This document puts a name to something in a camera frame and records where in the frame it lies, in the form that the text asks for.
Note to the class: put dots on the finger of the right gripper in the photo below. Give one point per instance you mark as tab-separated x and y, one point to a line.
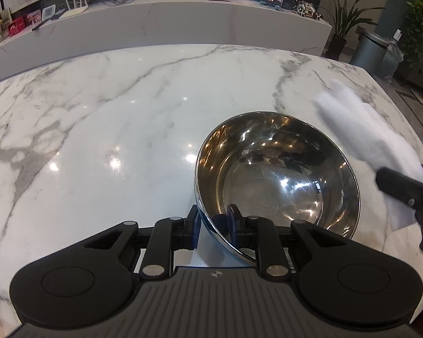
401	187

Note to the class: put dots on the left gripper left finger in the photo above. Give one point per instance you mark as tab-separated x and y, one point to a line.
161	241

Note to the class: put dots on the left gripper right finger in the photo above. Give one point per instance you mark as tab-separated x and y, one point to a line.
263	237

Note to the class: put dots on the white cloth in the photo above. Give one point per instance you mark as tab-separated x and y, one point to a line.
370	139

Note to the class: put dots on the blue steel bowl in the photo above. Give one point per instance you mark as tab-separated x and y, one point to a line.
275	166

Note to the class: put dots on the grey trash bin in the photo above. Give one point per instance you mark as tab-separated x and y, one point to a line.
370	51

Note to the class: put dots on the leafy green plant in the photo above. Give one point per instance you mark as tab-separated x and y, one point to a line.
411	44

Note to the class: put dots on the potted long-leaf plant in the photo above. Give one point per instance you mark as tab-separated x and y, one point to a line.
344	17

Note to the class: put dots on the black white patterned ornament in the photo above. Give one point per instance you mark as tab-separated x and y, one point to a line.
306	9

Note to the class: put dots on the white wifi router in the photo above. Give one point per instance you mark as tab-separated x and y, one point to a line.
74	7

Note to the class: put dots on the red box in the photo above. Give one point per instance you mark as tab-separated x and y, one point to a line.
16	26

